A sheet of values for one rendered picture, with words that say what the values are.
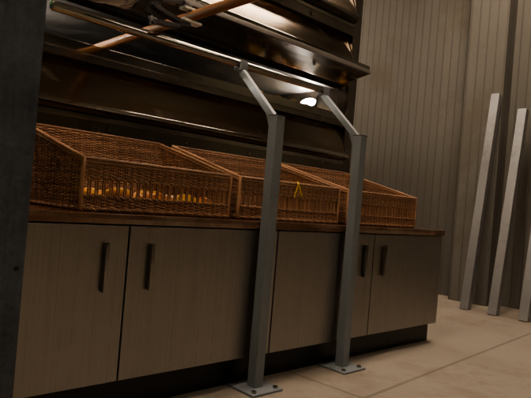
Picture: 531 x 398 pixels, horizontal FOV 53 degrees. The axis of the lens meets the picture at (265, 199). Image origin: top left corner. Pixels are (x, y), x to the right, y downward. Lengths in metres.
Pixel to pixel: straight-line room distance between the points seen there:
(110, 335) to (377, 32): 4.33
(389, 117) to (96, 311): 3.95
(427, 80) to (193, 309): 3.68
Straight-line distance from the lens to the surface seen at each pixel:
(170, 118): 2.29
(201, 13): 1.69
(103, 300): 1.59
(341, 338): 2.27
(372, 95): 5.26
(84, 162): 1.57
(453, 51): 4.98
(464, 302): 4.17
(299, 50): 2.69
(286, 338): 2.08
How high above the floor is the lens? 0.64
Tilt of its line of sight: level
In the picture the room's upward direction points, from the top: 5 degrees clockwise
